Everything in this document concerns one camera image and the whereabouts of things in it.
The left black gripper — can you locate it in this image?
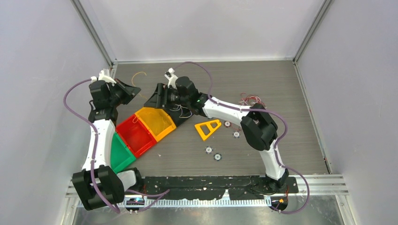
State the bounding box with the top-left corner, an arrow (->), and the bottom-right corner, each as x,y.
108,79 -> 140,107

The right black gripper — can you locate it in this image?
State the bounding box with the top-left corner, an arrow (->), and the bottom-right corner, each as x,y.
145,83 -> 190,110

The white wire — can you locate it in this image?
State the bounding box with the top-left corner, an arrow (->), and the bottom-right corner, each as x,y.
170,105 -> 193,119

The red wire bundle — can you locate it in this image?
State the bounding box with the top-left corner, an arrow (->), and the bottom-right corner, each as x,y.
238,92 -> 268,109

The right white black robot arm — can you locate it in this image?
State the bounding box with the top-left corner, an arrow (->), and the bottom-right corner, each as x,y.
144,75 -> 289,192

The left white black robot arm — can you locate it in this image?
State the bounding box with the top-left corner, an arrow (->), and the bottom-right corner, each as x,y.
66,78 -> 144,214

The yellow plastic bin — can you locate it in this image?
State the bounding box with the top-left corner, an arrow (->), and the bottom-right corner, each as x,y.
134,107 -> 176,142

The black plastic bin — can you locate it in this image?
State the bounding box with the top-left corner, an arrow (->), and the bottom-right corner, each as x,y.
165,105 -> 193,127

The red plastic bin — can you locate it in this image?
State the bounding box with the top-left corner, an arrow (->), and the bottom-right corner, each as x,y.
116,114 -> 157,158

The green plastic bin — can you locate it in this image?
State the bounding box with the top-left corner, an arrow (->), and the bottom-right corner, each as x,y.
110,132 -> 136,173

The dark chip lower left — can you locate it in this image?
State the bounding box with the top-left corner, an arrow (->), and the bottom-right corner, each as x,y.
205,146 -> 213,154

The dark chip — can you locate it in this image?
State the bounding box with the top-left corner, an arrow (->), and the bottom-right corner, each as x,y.
233,131 -> 240,138
205,146 -> 213,154

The dark chip lowest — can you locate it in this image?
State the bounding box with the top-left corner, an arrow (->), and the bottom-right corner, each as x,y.
214,153 -> 222,161

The dark chip middle right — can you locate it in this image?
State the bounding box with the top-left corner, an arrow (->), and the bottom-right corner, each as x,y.
233,131 -> 240,138

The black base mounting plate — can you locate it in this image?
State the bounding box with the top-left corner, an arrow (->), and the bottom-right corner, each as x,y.
128,175 -> 299,201

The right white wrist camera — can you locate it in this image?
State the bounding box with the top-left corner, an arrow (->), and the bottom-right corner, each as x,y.
164,68 -> 178,89

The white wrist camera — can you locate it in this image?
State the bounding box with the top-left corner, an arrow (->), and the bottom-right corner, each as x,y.
164,68 -> 178,89
90,69 -> 116,85

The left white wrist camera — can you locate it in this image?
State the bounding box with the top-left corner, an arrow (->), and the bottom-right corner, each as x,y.
90,69 -> 116,85

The yellow triangular plastic frame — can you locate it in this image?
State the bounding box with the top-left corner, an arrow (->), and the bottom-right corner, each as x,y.
194,120 -> 222,141

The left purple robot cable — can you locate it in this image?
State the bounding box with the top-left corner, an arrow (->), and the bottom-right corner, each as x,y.
63,79 -> 171,215

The slotted aluminium rail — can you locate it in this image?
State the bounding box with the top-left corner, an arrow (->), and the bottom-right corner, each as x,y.
117,196 -> 271,208

